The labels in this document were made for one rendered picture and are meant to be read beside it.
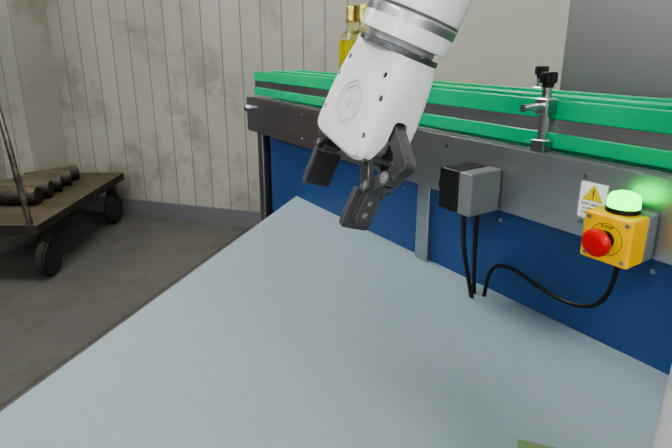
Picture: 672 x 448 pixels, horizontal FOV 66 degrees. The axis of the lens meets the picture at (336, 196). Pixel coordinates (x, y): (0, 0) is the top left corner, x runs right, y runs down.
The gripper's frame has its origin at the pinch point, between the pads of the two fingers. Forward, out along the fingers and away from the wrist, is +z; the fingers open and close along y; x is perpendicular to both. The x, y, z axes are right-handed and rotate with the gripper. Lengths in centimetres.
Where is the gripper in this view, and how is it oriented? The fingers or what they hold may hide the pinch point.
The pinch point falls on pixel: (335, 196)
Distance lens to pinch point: 51.5
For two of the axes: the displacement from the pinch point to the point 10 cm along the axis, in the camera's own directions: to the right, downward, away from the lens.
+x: 8.3, 1.7, 5.3
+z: -3.8, 8.7, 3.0
